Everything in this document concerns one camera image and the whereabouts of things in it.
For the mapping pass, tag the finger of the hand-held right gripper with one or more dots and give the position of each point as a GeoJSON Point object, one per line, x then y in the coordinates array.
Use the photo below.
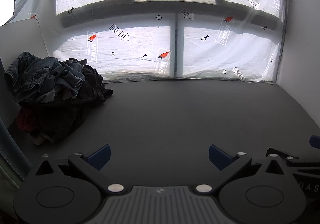
{"type": "Point", "coordinates": [287, 156]}
{"type": "Point", "coordinates": [315, 141]}

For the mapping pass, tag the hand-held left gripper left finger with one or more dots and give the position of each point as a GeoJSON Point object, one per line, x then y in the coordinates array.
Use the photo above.
{"type": "Point", "coordinates": [100, 157]}

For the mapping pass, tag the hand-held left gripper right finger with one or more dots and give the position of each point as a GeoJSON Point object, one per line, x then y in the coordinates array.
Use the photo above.
{"type": "Point", "coordinates": [220, 157]}

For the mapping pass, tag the black garment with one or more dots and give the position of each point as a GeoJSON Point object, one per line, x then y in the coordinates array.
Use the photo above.
{"type": "Point", "coordinates": [90, 83]}

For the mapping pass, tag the red cloth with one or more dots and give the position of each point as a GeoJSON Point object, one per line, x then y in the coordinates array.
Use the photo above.
{"type": "Point", "coordinates": [25, 120]}

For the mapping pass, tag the printed translucent plastic sheet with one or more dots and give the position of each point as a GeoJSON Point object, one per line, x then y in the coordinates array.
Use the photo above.
{"type": "Point", "coordinates": [150, 46]}

